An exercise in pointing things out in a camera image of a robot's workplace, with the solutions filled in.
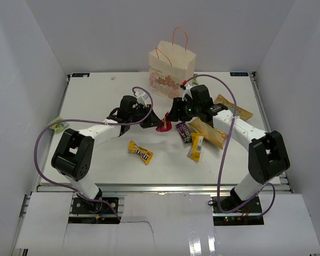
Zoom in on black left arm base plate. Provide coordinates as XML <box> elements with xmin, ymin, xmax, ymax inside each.
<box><xmin>68</xmin><ymin>197</ymin><xmax>120</xmax><ymax>224</ymax></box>

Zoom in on purple candy packet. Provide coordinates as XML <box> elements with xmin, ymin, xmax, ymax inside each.
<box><xmin>175</xmin><ymin>122</ymin><xmax>192</xmax><ymax>143</ymax></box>

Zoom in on cream paper bag orange handles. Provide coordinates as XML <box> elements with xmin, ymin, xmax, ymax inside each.
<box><xmin>148</xmin><ymin>33</ymin><xmax>196</xmax><ymax>100</ymax></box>

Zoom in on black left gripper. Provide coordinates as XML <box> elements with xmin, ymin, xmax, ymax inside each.
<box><xmin>129</xmin><ymin>105</ymin><xmax>164</xmax><ymax>129</ymax></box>

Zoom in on yellow m&m's packet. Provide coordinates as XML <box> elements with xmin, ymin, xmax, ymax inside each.
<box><xmin>128</xmin><ymin>141</ymin><xmax>154</xmax><ymax>165</ymax></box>

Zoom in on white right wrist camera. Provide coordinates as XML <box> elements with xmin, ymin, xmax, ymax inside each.
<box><xmin>180</xmin><ymin>81</ymin><xmax>193</xmax><ymax>101</ymax></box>

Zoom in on yellow snack bar wrapper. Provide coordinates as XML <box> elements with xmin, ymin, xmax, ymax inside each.
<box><xmin>187</xmin><ymin>133</ymin><xmax>204</xmax><ymax>162</ymax></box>

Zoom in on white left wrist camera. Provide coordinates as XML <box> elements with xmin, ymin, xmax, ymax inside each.
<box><xmin>133</xmin><ymin>91</ymin><xmax>149</xmax><ymax>106</ymax></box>

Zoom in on yellow chips bag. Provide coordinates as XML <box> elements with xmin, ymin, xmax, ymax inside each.
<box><xmin>189</xmin><ymin>94</ymin><xmax>253</xmax><ymax>149</ymax></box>

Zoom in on green snack packet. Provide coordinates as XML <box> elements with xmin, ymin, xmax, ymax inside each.
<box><xmin>192</xmin><ymin>74</ymin><xmax>199</xmax><ymax>85</ymax></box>
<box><xmin>49</xmin><ymin>116</ymin><xmax>69</xmax><ymax>134</ymax></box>

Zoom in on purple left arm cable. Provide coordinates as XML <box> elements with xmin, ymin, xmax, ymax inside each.
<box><xmin>34</xmin><ymin>86</ymin><xmax>154</xmax><ymax>222</ymax></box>

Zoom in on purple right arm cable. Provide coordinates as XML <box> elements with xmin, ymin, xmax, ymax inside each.
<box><xmin>181</xmin><ymin>74</ymin><xmax>277</xmax><ymax>219</ymax></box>

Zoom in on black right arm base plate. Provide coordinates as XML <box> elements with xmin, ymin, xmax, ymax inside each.
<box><xmin>207</xmin><ymin>196</ymin><xmax>265</xmax><ymax>227</ymax></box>

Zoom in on red candy wrapper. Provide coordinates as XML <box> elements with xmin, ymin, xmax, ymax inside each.
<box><xmin>156</xmin><ymin>112</ymin><xmax>172</xmax><ymax>132</ymax></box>

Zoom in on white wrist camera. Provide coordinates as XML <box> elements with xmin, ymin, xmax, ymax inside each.
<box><xmin>180</xmin><ymin>81</ymin><xmax>193</xmax><ymax>101</ymax></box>
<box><xmin>133</xmin><ymin>91</ymin><xmax>149</xmax><ymax>106</ymax></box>

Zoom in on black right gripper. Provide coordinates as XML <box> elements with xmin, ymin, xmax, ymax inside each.
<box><xmin>166</xmin><ymin>98</ymin><xmax>202</xmax><ymax>122</ymax></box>

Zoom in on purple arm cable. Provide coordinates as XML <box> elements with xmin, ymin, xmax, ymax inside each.
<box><xmin>34</xmin><ymin>86</ymin><xmax>154</xmax><ymax>222</ymax></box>
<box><xmin>181</xmin><ymin>74</ymin><xmax>277</xmax><ymax>219</ymax></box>

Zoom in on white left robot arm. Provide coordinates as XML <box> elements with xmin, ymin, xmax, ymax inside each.
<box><xmin>51</xmin><ymin>95</ymin><xmax>164</xmax><ymax>213</ymax></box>

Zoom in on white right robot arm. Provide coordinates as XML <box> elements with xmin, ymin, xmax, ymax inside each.
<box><xmin>167</xmin><ymin>85</ymin><xmax>291</xmax><ymax>213</ymax></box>

